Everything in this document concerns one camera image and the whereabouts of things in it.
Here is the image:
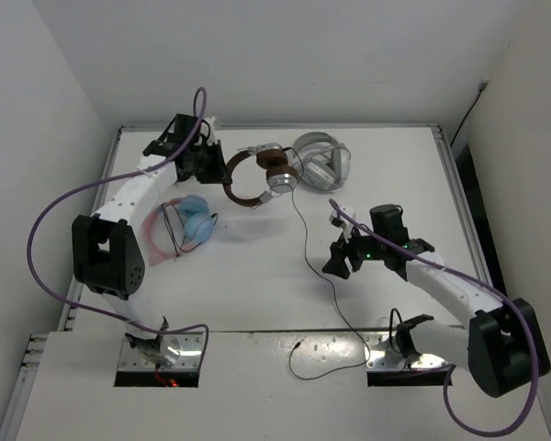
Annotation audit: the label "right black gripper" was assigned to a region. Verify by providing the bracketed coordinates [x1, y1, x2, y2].
[321, 223, 386, 279]

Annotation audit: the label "thin black headphone cable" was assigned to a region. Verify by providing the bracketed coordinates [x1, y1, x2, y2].
[287, 178, 372, 380]

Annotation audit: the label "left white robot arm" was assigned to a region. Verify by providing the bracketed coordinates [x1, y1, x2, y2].
[72, 114, 229, 365]

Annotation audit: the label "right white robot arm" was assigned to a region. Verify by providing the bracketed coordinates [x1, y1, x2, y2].
[322, 203, 551, 398]

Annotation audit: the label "blue pink headphones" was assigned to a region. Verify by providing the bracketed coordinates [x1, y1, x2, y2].
[141, 195, 218, 266]

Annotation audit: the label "white grey headphones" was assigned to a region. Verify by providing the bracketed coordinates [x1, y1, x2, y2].
[291, 131, 352, 192]

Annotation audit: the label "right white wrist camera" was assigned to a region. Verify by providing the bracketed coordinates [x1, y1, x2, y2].
[329, 202, 357, 243]

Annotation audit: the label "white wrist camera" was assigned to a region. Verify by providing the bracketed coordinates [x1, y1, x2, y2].
[200, 117, 219, 145]
[329, 202, 357, 243]

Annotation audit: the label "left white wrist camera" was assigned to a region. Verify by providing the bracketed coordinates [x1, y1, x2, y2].
[200, 117, 219, 145]

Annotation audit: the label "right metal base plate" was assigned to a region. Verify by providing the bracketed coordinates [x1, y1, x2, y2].
[363, 331, 449, 373]

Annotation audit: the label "metal base plate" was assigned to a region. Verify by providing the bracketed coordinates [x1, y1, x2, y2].
[118, 333, 205, 372]
[363, 331, 449, 373]

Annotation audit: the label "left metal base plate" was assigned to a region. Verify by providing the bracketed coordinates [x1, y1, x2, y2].
[118, 333, 205, 372]

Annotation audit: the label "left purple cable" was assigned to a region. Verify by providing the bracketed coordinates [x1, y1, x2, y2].
[26, 86, 210, 359]

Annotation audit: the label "black wall cable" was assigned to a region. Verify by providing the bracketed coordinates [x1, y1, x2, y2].
[449, 80, 489, 148]

